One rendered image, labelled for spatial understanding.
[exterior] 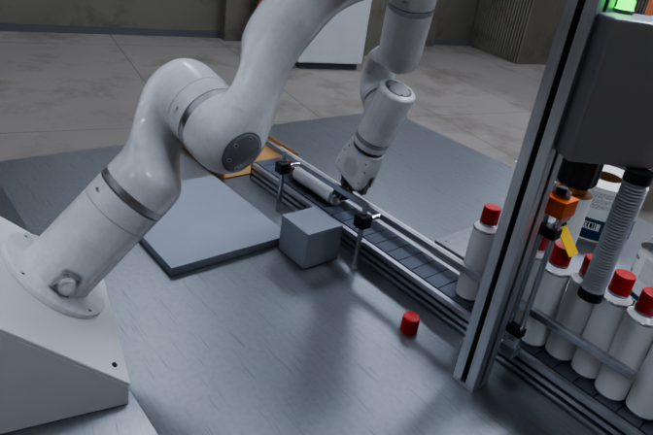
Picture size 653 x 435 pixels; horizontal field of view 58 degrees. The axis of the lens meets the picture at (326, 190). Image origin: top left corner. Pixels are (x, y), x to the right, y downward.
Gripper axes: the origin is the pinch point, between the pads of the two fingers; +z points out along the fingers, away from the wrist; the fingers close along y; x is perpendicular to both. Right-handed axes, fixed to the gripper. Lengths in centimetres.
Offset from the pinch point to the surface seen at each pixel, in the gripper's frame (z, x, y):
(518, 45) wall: 186, 642, -312
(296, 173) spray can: 7.2, -2.3, -15.0
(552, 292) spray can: -26, -3, 51
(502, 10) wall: 165, 651, -367
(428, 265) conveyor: -5.1, 0.7, 28.4
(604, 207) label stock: -19, 49, 37
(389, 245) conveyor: -1.5, -1.2, 18.7
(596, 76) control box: -65, -18, 39
